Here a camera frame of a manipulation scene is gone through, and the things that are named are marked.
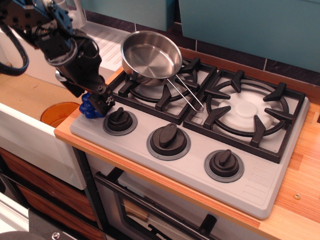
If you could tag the oven door with handle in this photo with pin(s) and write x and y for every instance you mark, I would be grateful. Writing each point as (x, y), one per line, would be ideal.
(162, 216)

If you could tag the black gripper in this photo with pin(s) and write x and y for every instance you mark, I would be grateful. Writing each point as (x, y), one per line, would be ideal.
(78, 71)

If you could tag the wooden drawer cabinet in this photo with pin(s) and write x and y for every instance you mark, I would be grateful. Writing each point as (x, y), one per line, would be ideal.
(49, 196)

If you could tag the blue toy blueberry cluster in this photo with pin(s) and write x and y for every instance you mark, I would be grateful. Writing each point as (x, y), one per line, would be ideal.
(87, 109)

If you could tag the grey toy faucet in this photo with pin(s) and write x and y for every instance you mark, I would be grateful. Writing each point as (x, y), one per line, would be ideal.
(77, 14)

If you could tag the grey toy stove top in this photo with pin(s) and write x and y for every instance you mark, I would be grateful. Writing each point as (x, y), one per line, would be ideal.
(254, 193)

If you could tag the black middle stove knob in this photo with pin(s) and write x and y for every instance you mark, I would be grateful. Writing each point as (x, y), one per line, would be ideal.
(168, 143)

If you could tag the black stove knob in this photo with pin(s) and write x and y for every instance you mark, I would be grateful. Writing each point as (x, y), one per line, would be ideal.
(224, 166)
(120, 122)
(168, 143)

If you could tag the black left burner grate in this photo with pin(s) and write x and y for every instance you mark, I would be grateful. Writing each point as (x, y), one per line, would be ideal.
(173, 99)

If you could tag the black left stove knob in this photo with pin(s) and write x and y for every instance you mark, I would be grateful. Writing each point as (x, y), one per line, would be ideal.
(120, 122)

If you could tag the orange plastic bowl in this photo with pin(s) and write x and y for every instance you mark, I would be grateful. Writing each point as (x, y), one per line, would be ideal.
(57, 113)

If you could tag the black burner grate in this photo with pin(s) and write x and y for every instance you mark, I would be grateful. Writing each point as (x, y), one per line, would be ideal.
(255, 116)
(173, 99)

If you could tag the stainless steel pan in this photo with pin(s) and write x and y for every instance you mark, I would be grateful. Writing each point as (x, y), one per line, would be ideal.
(150, 58)

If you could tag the white toy sink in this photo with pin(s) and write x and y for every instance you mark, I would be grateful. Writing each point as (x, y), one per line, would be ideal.
(24, 98)

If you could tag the black right burner grate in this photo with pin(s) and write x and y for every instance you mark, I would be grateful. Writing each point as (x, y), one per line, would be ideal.
(255, 116)

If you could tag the black right stove knob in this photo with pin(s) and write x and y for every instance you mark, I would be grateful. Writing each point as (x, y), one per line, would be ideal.
(224, 166)

